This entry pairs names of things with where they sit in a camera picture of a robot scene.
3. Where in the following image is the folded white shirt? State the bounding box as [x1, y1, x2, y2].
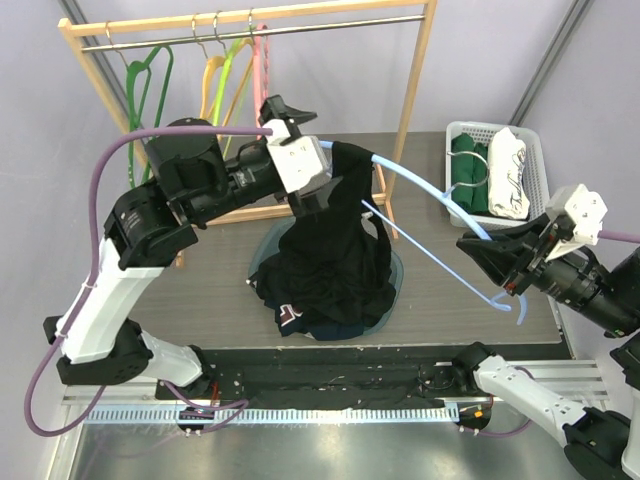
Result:
[487, 127, 530, 220]

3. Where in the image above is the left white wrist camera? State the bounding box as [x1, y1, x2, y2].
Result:
[264, 120, 332, 194]

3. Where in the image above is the navy tank top maroon trim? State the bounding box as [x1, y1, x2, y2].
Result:
[264, 300, 365, 341]

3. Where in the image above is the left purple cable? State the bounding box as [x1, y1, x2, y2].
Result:
[24, 125, 274, 439]

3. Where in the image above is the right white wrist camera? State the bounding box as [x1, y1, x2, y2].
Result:
[545, 184, 608, 262]

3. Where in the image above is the white plastic basket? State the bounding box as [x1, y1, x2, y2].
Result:
[445, 121, 550, 231]

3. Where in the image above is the green plastic hanger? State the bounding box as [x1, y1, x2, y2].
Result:
[124, 43, 175, 189]

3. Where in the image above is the purple cable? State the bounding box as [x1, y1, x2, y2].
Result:
[24, 125, 274, 439]
[597, 229, 640, 245]

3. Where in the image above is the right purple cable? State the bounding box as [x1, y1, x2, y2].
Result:
[597, 229, 640, 245]

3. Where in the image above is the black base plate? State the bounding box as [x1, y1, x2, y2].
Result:
[156, 345, 490, 410]

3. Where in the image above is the light blue hanger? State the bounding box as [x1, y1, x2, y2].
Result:
[317, 139, 531, 326]

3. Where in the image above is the wooden clothes rack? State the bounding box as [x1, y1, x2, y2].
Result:
[57, 0, 440, 269]

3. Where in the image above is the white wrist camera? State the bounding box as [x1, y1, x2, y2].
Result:
[264, 120, 332, 194]
[545, 184, 608, 262]

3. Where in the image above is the pink hanger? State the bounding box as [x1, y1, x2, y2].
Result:
[252, 35, 270, 125]

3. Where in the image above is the yellow plastic hanger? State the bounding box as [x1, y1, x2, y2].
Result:
[199, 38, 253, 126]

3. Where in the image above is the white slotted cable duct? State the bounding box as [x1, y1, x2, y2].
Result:
[85, 403, 459, 425]

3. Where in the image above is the black dress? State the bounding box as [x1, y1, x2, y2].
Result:
[247, 256, 395, 327]

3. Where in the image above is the black tank top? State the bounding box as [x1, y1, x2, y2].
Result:
[279, 141, 391, 284]

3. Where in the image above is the folded dark green shirt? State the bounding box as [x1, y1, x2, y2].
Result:
[450, 133, 489, 215]

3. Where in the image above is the neon yellow hanger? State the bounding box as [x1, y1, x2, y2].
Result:
[207, 35, 254, 161]

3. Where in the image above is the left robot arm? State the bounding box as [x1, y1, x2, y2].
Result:
[44, 95, 337, 399]

